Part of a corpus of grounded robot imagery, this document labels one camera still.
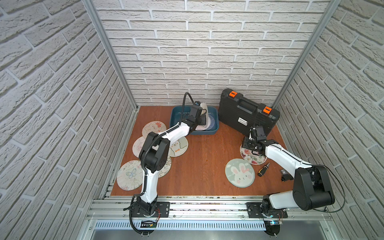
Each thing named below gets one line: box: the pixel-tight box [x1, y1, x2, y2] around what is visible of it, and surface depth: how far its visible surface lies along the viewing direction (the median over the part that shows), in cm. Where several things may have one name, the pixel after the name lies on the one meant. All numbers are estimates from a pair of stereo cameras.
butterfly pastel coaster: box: [116, 160, 144, 191], surface depth 85 cm
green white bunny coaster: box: [225, 158, 256, 188], surface depth 88 cm
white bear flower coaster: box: [168, 136, 189, 158], surface depth 99 cm
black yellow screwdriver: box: [258, 162, 270, 177], surface depth 87 cm
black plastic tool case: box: [218, 88, 281, 137], surface depth 90 cm
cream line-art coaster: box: [158, 156, 172, 178], surface depth 89 cm
